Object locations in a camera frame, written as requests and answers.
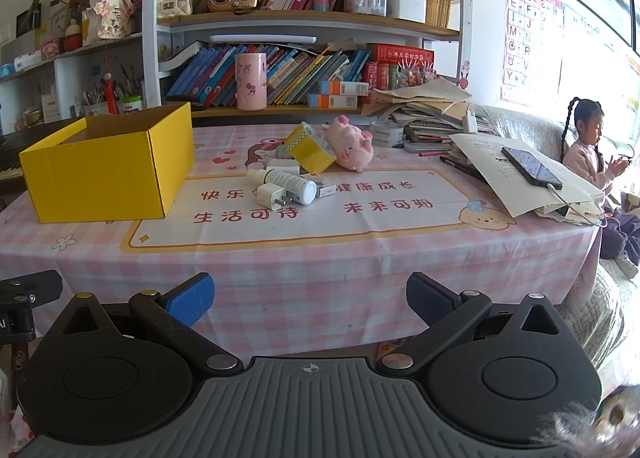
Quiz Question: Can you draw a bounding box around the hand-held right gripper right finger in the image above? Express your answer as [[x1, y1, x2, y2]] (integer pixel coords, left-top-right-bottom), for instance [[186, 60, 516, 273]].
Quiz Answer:
[[376, 272, 583, 375]]

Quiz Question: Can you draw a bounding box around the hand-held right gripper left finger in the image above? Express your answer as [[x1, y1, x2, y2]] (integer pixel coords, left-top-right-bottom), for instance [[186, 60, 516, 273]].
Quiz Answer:
[[47, 272, 247, 375]]

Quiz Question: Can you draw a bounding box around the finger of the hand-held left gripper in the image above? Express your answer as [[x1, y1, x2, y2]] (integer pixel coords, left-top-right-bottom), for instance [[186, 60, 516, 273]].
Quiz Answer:
[[0, 270, 63, 307]]

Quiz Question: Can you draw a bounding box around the white charger plug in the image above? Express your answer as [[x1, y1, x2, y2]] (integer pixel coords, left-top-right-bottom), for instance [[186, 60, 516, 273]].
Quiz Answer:
[[257, 182, 293, 211]]

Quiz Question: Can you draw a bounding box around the yellow cardboard box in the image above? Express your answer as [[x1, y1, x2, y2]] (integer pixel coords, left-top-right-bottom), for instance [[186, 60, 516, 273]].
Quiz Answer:
[[19, 102, 196, 225]]

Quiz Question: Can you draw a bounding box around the white plastic bottle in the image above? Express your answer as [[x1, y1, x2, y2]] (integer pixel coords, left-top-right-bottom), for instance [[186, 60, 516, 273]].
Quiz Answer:
[[265, 169, 318, 203]]

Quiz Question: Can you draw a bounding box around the pink plush pig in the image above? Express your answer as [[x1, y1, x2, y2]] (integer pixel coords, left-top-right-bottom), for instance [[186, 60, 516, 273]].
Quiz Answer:
[[320, 115, 376, 173]]

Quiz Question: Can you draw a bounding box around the yellow tape roll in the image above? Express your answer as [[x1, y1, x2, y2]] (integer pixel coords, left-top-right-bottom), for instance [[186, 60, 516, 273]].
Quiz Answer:
[[284, 122, 337, 173]]

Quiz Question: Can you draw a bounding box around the pink checked tablecloth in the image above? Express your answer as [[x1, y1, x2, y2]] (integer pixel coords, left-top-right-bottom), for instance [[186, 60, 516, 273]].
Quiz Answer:
[[0, 125, 601, 354]]

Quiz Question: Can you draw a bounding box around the black piano keyboard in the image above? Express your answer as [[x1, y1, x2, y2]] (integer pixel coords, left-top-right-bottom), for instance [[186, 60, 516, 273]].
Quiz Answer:
[[0, 130, 31, 189]]

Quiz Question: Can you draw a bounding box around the black pen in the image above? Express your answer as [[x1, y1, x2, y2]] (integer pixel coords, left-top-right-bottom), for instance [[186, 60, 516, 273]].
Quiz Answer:
[[439, 155, 488, 183]]

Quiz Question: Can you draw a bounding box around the black smartphone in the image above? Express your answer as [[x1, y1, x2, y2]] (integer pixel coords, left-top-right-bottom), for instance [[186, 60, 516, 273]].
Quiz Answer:
[[501, 147, 564, 190]]

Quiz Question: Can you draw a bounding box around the clear tape roll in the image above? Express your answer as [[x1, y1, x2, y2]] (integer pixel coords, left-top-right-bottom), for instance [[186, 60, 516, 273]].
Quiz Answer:
[[370, 120, 405, 147]]

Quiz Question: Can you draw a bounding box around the white power adapter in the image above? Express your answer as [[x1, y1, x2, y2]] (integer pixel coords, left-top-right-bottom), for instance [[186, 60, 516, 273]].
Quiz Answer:
[[461, 105, 482, 135]]

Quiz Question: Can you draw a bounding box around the sofa with pale cover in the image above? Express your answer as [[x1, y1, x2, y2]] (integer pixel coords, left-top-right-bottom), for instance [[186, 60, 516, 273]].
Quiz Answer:
[[480, 105, 640, 374]]

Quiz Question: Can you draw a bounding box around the red tassel ornament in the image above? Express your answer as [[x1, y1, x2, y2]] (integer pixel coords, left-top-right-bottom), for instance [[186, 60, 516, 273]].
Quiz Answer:
[[102, 72, 118, 115]]

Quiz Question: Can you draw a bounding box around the white side shelf unit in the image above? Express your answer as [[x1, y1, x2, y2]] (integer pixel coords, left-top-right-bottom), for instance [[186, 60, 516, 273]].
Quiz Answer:
[[0, 30, 146, 133]]

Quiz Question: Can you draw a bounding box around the pink cylindrical holder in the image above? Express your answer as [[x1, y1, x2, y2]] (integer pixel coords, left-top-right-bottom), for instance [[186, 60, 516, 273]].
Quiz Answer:
[[236, 52, 267, 111]]

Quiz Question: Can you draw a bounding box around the red boxed book set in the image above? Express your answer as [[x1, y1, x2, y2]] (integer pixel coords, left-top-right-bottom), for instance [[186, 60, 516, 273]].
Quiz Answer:
[[362, 62, 396, 91]]

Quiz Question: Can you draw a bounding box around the red flat box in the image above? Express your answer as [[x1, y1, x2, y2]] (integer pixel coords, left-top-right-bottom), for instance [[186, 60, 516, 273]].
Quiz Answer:
[[367, 44, 435, 64]]

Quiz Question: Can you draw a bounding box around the row of slanted books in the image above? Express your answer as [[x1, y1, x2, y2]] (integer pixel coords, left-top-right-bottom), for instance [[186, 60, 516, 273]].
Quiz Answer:
[[165, 44, 372, 108]]

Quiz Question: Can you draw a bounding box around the white desk bookshelf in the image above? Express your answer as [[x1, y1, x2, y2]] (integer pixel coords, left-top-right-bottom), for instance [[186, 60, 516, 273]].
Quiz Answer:
[[142, 0, 473, 113]]

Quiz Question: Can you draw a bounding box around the white light bar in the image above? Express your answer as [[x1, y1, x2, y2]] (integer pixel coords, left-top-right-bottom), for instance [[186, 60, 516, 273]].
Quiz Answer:
[[209, 34, 317, 44]]

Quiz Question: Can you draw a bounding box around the pink plush doll bouquet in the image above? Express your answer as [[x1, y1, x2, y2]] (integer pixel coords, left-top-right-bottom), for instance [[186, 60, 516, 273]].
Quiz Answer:
[[90, 0, 136, 40]]

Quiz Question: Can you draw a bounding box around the white pen holder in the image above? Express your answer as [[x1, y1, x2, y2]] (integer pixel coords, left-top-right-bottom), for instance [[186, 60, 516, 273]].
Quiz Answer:
[[386, 0, 427, 23]]

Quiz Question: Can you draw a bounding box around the white charging cable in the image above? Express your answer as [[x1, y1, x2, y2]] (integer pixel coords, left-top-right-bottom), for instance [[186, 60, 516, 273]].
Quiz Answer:
[[545, 183, 608, 229]]

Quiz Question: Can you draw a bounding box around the fluffy ball keychain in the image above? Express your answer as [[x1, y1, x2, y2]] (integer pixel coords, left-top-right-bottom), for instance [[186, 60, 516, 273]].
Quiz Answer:
[[530, 383, 640, 458]]

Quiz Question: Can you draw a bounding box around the alphabet wall poster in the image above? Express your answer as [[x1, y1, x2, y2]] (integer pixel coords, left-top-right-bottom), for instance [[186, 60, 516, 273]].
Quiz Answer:
[[500, 0, 566, 108]]

